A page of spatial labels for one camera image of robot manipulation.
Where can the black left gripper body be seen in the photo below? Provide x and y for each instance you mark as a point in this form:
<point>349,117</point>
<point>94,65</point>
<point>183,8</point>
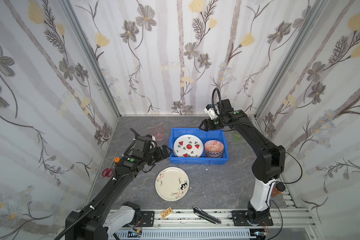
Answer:
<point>161,151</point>

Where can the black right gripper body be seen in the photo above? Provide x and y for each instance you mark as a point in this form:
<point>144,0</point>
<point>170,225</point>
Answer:
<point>209,124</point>

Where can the watermelon pattern plate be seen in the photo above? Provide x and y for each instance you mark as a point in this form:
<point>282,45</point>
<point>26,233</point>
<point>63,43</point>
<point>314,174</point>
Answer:
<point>188,146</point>

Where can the orange blue patterned bowl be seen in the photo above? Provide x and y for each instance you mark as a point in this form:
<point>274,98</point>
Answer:
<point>214,149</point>

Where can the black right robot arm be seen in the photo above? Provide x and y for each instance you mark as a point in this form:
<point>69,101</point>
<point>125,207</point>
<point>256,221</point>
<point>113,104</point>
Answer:
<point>270,159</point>

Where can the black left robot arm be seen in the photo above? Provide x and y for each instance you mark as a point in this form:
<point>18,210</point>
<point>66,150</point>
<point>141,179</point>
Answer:
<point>89,223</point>

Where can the blue plastic bin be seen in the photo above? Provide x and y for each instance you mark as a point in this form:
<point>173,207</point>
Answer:
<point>204,136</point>

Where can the pink transparent cup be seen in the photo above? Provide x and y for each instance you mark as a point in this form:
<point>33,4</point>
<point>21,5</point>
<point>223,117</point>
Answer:
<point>159,132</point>

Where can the green transparent cup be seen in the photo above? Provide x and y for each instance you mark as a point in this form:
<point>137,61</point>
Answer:
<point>237,137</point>

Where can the cream plate underneath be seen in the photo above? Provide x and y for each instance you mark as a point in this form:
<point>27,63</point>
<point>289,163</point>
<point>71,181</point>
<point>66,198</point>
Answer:
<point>172,184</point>

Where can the brown bottle orange cap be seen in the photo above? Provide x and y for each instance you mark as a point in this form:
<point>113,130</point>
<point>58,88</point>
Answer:
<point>117,160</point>

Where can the red scissors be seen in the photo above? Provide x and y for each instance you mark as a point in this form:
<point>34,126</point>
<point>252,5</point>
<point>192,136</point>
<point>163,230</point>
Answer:
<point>108,172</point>

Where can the small wooden block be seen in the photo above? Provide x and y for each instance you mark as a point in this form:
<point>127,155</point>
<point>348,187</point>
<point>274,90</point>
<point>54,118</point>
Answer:
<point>165,213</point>

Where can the black folding tool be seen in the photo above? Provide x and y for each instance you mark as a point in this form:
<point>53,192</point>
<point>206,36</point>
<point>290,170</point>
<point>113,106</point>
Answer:
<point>205,216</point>

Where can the brown bottle black cap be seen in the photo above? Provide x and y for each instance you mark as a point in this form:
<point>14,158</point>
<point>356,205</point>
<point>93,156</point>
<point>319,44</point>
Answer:
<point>278,189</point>

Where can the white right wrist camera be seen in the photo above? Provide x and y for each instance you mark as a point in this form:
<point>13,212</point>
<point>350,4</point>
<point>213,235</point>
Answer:
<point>210,111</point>

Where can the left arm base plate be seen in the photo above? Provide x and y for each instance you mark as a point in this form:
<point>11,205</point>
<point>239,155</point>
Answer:
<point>147,219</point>

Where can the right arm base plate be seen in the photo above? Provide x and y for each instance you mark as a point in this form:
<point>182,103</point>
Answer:
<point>243,218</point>

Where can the white perforated cable tray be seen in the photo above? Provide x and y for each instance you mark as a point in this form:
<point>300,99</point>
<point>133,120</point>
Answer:
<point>186,234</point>

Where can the aluminium rail frame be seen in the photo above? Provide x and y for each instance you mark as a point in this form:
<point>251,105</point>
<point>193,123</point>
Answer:
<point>289,224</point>

